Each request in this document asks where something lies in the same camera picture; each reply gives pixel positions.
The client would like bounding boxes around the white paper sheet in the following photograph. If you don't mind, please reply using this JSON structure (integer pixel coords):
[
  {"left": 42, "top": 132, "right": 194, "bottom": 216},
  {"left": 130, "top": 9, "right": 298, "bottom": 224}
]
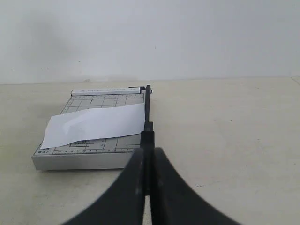
[{"left": 41, "top": 103, "right": 145, "bottom": 149}]

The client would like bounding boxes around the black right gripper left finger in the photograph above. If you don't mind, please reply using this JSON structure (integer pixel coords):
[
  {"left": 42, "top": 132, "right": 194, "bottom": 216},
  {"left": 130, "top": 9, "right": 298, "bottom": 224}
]
[{"left": 64, "top": 149, "right": 145, "bottom": 225}]

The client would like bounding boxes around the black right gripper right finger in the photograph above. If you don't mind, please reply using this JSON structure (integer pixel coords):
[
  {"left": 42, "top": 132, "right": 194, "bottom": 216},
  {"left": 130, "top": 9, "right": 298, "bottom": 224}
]
[{"left": 150, "top": 148, "right": 239, "bottom": 225}]

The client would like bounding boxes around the grey paper cutter base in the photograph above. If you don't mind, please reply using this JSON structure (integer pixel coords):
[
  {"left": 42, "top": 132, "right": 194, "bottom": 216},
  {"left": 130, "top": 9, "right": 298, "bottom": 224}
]
[{"left": 32, "top": 86, "right": 146, "bottom": 171}]

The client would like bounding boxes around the black cutter blade arm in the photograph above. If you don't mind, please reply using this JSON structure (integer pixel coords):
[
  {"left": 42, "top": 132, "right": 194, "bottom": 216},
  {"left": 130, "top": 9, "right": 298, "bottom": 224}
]
[{"left": 140, "top": 85, "right": 155, "bottom": 196}]

